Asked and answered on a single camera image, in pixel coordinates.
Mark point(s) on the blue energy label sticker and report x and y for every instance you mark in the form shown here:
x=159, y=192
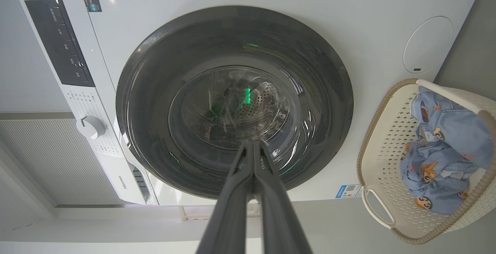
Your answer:
x=348, y=191

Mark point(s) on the cream plastic laundry basket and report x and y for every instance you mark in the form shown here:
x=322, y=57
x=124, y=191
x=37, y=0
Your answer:
x=383, y=145

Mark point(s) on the white front-load washing machine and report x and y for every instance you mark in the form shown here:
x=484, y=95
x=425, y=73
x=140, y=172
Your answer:
x=317, y=21

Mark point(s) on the black washer display panel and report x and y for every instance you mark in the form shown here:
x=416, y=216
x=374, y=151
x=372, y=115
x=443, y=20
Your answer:
x=60, y=42

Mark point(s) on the blue cartoon print garment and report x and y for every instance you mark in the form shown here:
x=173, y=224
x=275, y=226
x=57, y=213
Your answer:
x=441, y=192
x=461, y=130

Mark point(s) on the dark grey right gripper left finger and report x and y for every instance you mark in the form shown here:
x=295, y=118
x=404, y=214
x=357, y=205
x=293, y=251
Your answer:
x=228, y=215

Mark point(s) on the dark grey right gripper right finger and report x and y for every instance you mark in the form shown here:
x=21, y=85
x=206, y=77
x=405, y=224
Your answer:
x=279, y=219

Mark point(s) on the round white filter cover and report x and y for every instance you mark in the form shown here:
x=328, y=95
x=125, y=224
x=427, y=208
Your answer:
x=428, y=44

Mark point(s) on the black round washer door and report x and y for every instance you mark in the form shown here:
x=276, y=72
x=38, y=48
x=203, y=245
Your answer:
x=155, y=91

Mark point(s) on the white washing machine dial knob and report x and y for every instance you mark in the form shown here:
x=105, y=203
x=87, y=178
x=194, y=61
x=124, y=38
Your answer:
x=91, y=126

